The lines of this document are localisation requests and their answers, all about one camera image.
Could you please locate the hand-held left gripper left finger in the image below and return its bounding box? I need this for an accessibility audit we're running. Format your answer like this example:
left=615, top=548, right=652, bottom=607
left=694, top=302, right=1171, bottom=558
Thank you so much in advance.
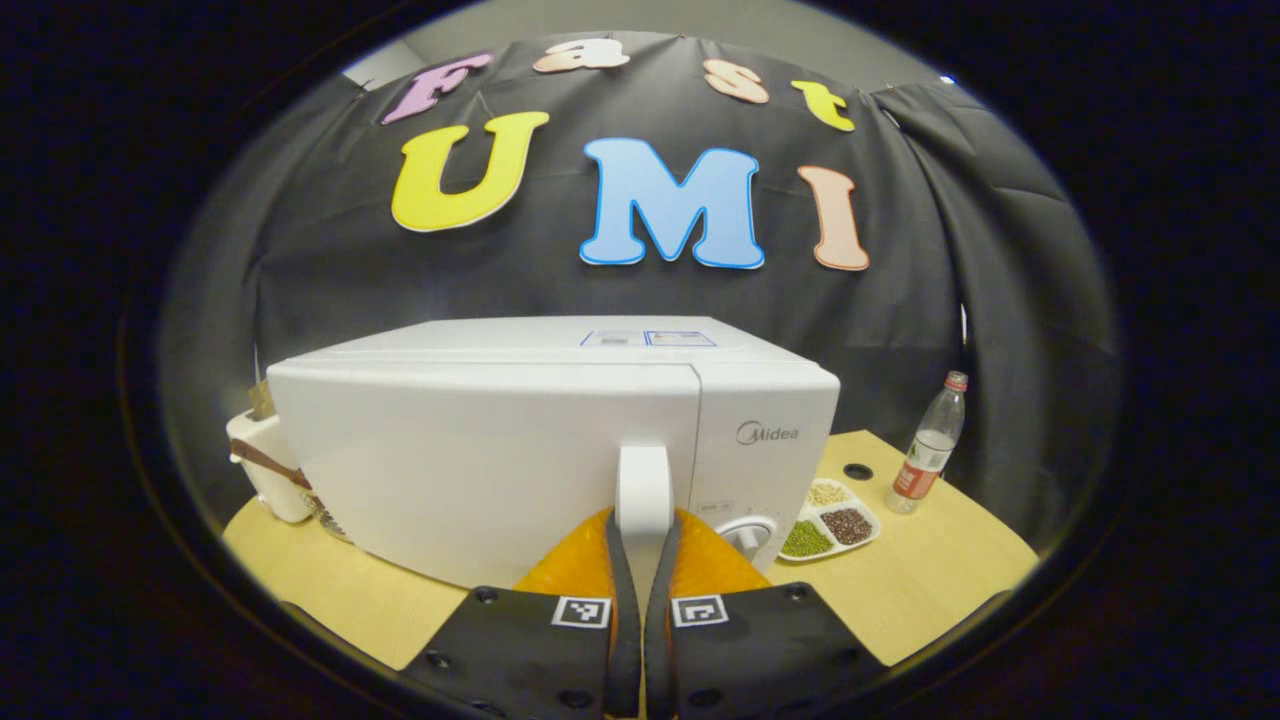
left=398, top=506, right=643, bottom=720

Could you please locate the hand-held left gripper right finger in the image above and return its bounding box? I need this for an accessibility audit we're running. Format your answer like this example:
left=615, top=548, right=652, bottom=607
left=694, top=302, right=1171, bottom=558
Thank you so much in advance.
left=643, top=508, right=888, bottom=720

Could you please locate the white microwave oven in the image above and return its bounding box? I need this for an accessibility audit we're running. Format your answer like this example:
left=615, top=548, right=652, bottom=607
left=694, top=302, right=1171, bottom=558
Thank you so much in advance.
left=266, top=316, right=842, bottom=591

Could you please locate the white divided dish of beans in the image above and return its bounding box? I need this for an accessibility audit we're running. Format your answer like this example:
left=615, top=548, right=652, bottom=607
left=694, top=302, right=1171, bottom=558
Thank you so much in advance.
left=778, top=478, right=883, bottom=563

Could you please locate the clear plastic bottle red label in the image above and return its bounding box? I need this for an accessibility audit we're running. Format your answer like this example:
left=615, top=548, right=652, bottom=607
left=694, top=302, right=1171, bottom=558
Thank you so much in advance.
left=885, top=371, right=969, bottom=515

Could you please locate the white toaster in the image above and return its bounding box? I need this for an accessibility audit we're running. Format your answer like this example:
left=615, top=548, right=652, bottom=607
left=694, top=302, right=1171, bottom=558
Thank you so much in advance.
left=227, top=408, right=321, bottom=524

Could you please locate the black backdrop cloth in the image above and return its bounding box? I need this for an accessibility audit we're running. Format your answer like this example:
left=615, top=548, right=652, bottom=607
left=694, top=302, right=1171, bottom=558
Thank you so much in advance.
left=160, top=30, right=1116, bottom=561

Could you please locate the brown strap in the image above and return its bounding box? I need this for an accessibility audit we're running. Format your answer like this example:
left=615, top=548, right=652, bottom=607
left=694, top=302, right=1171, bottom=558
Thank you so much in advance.
left=232, top=440, right=323, bottom=498

